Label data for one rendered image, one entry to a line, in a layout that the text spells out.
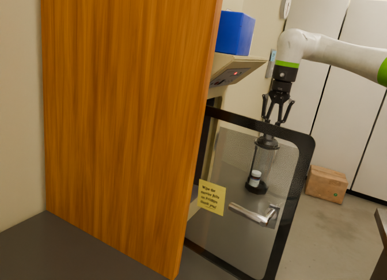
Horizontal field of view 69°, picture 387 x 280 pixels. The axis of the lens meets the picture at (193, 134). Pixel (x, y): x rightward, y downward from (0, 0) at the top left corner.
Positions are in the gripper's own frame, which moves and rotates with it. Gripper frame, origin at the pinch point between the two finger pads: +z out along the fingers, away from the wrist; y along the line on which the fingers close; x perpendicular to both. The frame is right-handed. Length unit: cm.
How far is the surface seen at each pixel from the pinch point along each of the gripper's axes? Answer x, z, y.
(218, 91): -33.2, -16.1, -13.1
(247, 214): -65, 2, 10
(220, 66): -57, -26, -4
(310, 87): 254, 3, -9
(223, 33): -54, -33, -6
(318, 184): 216, 106, 31
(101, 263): -72, 28, -23
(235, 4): -32, -42, -13
